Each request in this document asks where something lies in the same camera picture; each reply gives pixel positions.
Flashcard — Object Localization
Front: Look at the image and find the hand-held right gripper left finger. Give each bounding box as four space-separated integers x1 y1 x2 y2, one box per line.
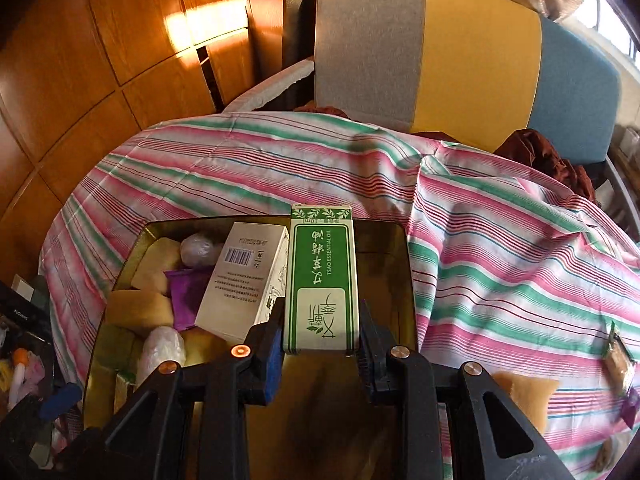
55 296 287 480

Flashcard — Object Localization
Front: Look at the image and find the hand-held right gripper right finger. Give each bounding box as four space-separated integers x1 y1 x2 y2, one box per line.
356 300 576 480

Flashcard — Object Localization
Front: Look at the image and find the beige cardboard box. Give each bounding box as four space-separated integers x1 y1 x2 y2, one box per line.
194 222 291 343

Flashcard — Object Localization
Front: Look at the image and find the golden metal tin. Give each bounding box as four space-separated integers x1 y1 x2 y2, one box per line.
80 216 421 480

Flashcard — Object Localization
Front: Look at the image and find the green and white box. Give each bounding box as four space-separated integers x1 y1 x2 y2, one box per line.
282 203 361 357

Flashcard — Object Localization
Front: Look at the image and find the purple snack packet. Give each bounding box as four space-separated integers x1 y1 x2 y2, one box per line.
620 387 640 428
164 265 216 331

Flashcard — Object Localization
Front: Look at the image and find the white plastic wrap ball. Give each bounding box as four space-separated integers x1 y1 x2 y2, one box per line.
180 232 223 268
136 326 187 386

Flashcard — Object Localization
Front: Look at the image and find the yellow sponge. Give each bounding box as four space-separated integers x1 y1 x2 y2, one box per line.
131 237 183 293
492 372 561 433
105 289 176 336

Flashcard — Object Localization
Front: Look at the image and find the striped blanket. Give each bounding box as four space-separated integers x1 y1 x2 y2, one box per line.
39 110 640 480

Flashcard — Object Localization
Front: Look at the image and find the blue cylinder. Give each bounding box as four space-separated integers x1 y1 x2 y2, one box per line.
39 382 83 423

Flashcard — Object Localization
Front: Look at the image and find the green-edged cracker packet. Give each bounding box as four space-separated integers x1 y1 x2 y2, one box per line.
602 322 638 396

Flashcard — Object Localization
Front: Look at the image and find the black storage bin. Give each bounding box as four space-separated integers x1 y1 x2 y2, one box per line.
0 280 56 461

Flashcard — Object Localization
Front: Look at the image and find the brown cloth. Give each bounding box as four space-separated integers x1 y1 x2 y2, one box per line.
495 129 598 206

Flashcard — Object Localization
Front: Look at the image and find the grey yellow blue headboard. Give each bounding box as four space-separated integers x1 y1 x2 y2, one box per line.
300 0 621 166

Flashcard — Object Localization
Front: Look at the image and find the wooden wardrobe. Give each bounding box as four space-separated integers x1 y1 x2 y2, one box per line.
0 0 326 286

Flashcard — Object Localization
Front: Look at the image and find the window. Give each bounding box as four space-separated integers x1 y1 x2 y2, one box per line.
585 0 640 61

